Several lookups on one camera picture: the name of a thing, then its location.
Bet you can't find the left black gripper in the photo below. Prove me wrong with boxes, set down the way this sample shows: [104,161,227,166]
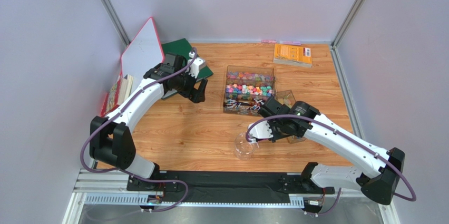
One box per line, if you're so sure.
[174,66,208,103]

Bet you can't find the single clear candy box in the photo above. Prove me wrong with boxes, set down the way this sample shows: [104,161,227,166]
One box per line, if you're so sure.
[275,90,306,144]

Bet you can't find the clear plastic jar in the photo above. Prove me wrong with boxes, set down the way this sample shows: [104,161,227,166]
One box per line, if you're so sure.
[233,133,259,160]

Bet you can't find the three-compartment clear candy box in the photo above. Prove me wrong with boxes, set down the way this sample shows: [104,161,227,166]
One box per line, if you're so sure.
[222,65,276,116]

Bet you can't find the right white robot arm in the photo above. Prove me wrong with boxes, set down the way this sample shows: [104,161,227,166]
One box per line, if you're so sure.
[245,98,405,205]

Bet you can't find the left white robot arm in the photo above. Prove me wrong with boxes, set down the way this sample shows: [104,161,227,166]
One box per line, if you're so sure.
[82,47,208,179]

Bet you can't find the green binder folder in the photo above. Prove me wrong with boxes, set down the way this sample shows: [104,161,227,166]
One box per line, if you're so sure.
[162,38,213,83]

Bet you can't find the red-framed whiteboard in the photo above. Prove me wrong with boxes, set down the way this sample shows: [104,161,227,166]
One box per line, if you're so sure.
[121,17,164,81]

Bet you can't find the orange book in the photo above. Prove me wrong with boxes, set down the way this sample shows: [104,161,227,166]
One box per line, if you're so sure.
[273,44,313,68]

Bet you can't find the stack of books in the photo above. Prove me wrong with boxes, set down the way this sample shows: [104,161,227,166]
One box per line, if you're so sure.
[100,74,134,117]

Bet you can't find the black base mat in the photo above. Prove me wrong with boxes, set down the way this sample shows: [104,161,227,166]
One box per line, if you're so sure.
[126,171,336,203]

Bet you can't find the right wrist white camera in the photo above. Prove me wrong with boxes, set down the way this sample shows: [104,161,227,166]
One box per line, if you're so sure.
[247,121,273,143]

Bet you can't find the wrist white camera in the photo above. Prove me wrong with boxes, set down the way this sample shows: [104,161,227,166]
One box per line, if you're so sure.
[188,51,207,79]
[247,121,273,143]

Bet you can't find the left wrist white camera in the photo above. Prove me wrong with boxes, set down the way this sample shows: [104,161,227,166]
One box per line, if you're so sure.
[188,51,207,79]

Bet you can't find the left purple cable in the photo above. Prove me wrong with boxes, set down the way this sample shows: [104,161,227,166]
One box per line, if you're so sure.
[80,47,199,213]

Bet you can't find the aluminium rail frame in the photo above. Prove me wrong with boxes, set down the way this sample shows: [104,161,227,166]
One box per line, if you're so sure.
[63,148,398,223]

